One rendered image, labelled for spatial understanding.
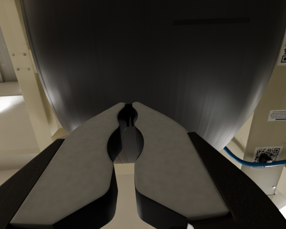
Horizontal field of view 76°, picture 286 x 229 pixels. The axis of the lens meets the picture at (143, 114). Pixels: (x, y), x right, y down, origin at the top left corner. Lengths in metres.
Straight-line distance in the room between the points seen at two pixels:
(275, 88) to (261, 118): 0.08
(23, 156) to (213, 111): 4.28
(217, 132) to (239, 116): 0.03
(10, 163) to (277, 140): 4.48
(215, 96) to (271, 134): 0.38
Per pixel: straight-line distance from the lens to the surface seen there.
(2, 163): 4.71
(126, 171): 0.89
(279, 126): 0.59
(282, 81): 0.53
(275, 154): 0.63
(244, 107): 0.26
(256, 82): 0.25
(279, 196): 1.31
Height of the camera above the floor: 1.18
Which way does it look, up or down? 24 degrees up
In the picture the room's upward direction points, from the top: 178 degrees clockwise
